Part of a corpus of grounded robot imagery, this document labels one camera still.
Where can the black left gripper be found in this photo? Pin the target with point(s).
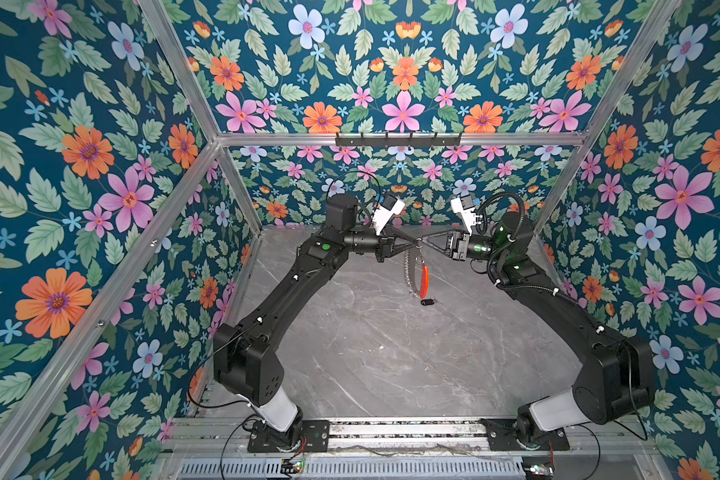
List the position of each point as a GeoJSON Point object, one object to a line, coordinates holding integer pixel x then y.
{"type": "Point", "coordinates": [387, 244]}

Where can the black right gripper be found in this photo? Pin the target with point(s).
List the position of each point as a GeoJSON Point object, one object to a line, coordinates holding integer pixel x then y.
{"type": "Point", "coordinates": [457, 247]}

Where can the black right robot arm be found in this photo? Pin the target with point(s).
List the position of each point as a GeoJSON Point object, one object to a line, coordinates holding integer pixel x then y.
{"type": "Point", "coordinates": [617, 375]}

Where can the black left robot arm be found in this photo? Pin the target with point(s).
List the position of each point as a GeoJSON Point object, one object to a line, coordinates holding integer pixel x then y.
{"type": "Point", "coordinates": [244, 356]}

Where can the black hook rack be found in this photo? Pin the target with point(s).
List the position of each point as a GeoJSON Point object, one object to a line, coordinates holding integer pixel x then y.
{"type": "Point", "coordinates": [384, 140]}

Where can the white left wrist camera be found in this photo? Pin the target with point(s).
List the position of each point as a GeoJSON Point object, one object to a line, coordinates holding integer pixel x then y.
{"type": "Point", "coordinates": [389, 206]}

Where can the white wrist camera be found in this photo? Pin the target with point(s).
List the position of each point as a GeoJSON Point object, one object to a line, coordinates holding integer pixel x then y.
{"type": "Point", "coordinates": [389, 206]}
{"type": "Point", "coordinates": [464, 207]}

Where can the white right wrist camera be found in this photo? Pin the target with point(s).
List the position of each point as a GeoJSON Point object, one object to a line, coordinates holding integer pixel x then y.
{"type": "Point", "coordinates": [464, 207]}

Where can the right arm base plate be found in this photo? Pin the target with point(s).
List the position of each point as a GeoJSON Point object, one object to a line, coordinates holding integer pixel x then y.
{"type": "Point", "coordinates": [515, 434]}

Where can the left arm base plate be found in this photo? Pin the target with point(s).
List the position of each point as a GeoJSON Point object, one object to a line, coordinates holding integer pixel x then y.
{"type": "Point", "coordinates": [288, 435]}

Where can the white perforated cable tray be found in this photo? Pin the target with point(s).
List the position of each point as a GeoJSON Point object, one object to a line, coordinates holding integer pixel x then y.
{"type": "Point", "coordinates": [353, 468]}

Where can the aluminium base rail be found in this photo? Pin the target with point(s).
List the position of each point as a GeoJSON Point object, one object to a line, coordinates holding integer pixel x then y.
{"type": "Point", "coordinates": [430, 434]}

